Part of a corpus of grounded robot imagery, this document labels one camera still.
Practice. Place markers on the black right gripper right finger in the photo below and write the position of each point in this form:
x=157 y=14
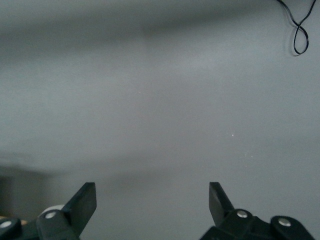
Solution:
x=220 y=207

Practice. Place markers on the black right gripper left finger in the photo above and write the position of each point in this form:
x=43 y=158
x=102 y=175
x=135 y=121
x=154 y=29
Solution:
x=80 y=207

